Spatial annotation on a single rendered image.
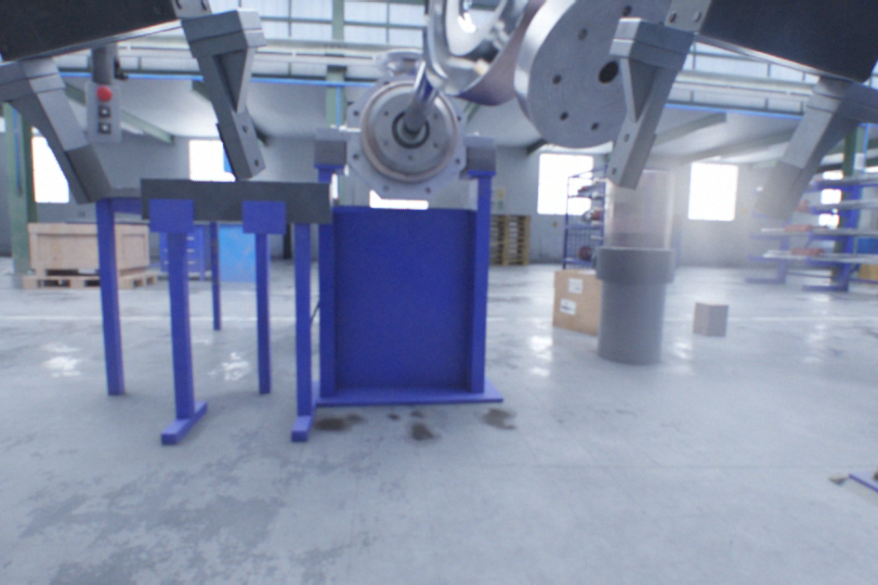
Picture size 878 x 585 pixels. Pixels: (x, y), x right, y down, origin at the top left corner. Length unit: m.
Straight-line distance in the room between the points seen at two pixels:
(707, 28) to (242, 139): 0.30
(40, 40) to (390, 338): 1.83
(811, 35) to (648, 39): 0.10
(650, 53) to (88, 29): 0.35
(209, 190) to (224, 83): 1.39
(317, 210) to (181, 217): 0.44
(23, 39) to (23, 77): 0.03
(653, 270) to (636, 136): 2.44
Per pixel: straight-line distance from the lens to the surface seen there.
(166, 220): 1.77
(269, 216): 1.67
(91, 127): 1.33
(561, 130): 0.61
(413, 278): 2.06
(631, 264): 2.75
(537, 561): 1.17
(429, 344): 2.11
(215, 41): 0.35
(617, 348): 2.86
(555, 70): 0.56
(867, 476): 1.87
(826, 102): 0.44
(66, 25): 0.39
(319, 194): 1.66
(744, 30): 0.36
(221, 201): 1.72
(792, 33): 0.38
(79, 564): 1.32
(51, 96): 0.44
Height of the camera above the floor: 0.69
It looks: 7 degrees down
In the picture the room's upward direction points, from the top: 1 degrees clockwise
